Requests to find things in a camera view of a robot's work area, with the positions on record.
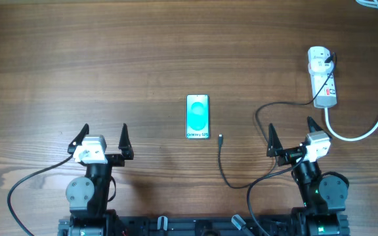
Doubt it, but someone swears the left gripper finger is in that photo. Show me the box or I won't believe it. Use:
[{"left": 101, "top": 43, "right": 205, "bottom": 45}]
[
  {"left": 118, "top": 123, "right": 134, "bottom": 160},
  {"left": 67, "top": 123, "right": 89, "bottom": 155}
]

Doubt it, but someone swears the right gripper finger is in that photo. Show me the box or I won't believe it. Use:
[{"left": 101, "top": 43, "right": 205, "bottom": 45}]
[
  {"left": 307, "top": 116, "right": 332, "bottom": 140},
  {"left": 266, "top": 123, "right": 284, "bottom": 157}
]

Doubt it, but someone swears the black USB-C charger cable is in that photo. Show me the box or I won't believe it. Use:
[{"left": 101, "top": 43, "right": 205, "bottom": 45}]
[{"left": 217, "top": 52, "right": 338, "bottom": 190}]

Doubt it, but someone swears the turquoise-screen smartphone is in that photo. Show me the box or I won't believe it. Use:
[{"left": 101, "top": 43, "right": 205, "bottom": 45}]
[{"left": 186, "top": 94, "right": 210, "bottom": 139}]

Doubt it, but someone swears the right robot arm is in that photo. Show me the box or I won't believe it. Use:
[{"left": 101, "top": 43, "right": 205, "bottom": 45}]
[{"left": 261, "top": 117, "right": 350, "bottom": 236}]

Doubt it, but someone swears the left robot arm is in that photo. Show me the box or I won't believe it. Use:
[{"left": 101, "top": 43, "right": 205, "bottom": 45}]
[{"left": 58, "top": 124, "right": 134, "bottom": 235}]

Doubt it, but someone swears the white charger plug adapter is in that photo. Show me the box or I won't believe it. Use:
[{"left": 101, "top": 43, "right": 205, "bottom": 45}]
[{"left": 308, "top": 58, "right": 334, "bottom": 75}]

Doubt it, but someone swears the white power strip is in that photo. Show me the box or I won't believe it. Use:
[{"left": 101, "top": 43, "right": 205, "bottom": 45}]
[{"left": 308, "top": 46, "right": 337, "bottom": 109}]

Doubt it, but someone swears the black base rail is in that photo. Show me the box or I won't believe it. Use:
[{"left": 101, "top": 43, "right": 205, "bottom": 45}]
[{"left": 57, "top": 214, "right": 350, "bottom": 236}]

